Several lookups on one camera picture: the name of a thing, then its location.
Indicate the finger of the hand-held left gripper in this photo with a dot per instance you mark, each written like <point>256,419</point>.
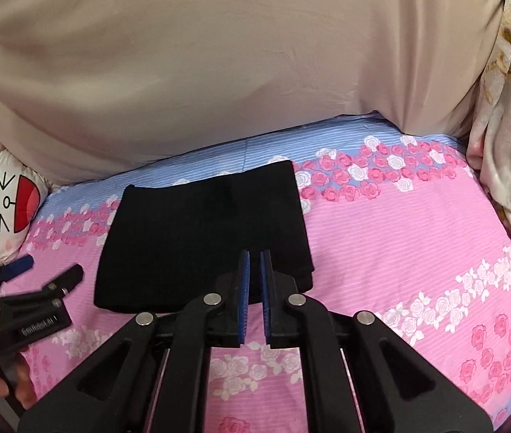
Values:
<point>16,267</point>
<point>61,279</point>

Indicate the pink floral bed sheet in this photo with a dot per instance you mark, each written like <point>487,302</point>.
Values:
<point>395,239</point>

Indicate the beige flower print cloth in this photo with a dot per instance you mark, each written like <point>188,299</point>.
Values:
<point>507,144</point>

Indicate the black pants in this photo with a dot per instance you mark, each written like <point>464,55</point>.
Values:
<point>201,230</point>

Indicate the beige curtain cloth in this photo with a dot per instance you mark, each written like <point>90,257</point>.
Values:
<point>237,54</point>

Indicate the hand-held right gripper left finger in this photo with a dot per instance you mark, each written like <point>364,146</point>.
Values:
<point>244,297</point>

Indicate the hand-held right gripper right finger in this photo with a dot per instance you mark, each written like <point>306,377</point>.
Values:
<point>264,297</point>

